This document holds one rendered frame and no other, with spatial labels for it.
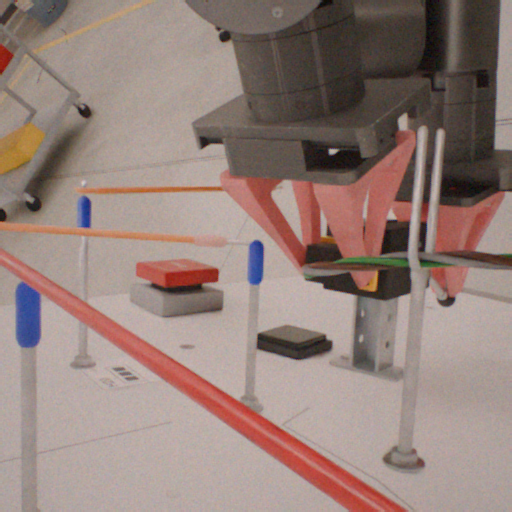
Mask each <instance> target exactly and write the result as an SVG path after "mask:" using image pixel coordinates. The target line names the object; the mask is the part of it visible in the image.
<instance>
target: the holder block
mask: <svg viewBox="0 0 512 512"><path fill-rule="evenodd" d="M365 224H366V217H364V219H363V241H364V236H365ZM427 224H428V223H423V222H420V231H419V241H420V242H421V247H418V252H425V248H426V236H427ZM410 225H411V221H405V222H398V220H393V219H387V222H386V227H385V233H383V238H382V244H381V256H382V254H388V253H393V252H404V251H408V238H410ZM326 236H328V237H333V235H332V233H331V231H330V228H329V225H328V223H327V228H326ZM410 277H411V267H406V266H401V267H395V269H388V270H380V273H379V283H377V289H376V290H375V291H370V290H364V289H358V288H356V289H353V290H352V289H345V288H340V287H335V286H329V285H323V288H324V289H327V290H332V291H338V292H343V294H349V295H354V296H360V297H365V298H370V299H376V300H381V301H388V300H391V299H394V298H398V297H402V296H405V295H408V294H411V286H412V278H410Z"/></svg>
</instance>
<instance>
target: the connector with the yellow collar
mask: <svg viewBox="0 0 512 512"><path fill-rule="evenodd" d="M341 259H343V257H342V254H341V252H340V250H339V247H338V245H337V244H330V242H318V244H311V245H306V260H305V264H312V263H315V262H324V261H330V262H335V261H338V260H341ZM304 280H306V282H312V283H317V284H323V285H329V286H335V287H340V288H345V289H352V290H353V289H356V288H360V287H357V286H356V284H355V282H354V279H353V277H352V275H351V273H350V272H348V273H342V274H337V275H329V276H315V277H312V278H305V277H304Z"/></svg>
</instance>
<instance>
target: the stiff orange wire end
mask: <svg viewBox="0 0 512 512"><path fill-rule="evenodd" d="M200 191H225V190H224V189H223V188H222V186H155V187H93V188H91V187H86V188H83V187H76V188H75V193H77V194H94V195H98V194H149V193H200Z"/></svg>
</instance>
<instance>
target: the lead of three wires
mask: <svg viewBox="0 0 512 512"><path fill-rule="evenodd" d="M401 266H406V267H411V266H410V263H408V251H404V252H393V253H388V254H382V256H378V257H350V258H344V259H341V260H338V261H335V262H330V261H324V262H315V263H312V264H305V265H303V266H302V272H303V273H302V275H303V277H305V278H312V277H315V276H329V275H337V274H342V273H348V272H351V271H379V270H388V269H395V267H401Z"/></svg>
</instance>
